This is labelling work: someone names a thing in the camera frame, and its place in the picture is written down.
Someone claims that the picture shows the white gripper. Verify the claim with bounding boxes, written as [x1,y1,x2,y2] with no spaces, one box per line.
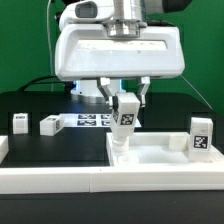
[55,24,185,109]

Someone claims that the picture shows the black cables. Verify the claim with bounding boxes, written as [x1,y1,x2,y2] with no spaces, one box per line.
[18,74,76,93]

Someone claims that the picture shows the white square table top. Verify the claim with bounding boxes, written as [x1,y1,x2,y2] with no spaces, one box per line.
[106,132,224,167]

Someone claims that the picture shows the white base tag plate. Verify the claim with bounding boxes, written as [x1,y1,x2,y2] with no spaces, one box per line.
[61,113,141,128]

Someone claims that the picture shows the white U-shaped obstacle fence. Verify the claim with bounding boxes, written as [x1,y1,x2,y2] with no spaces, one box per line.
[0,134,224,195]

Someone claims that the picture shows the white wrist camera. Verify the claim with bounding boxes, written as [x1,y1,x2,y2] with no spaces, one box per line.
[59,0,115,26]

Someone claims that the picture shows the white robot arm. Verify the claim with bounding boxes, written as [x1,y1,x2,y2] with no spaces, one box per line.
[55,0,193,104]

